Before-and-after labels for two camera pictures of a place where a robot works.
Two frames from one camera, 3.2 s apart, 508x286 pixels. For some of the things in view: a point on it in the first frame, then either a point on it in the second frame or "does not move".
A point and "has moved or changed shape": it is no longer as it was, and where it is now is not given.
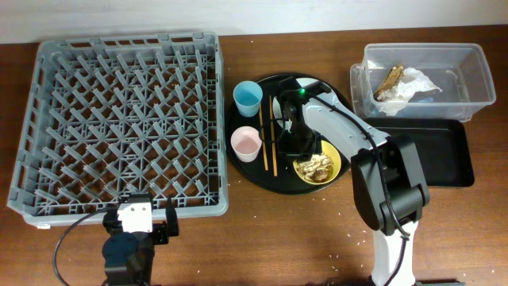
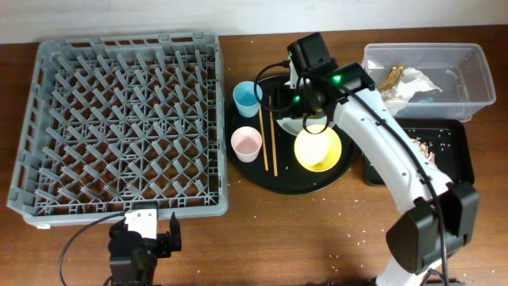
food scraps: (317, 168) -> (425, 148)
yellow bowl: (330, 152) has moved or changed shape
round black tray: (270, 148) does not move
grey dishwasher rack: (109, 115) does not move
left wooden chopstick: (266, 166) does not move
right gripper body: (301, 141) -> (286, 96)
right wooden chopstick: (272, 130) does not move
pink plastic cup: (246, 143) does not move
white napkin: (412, 83) does not move
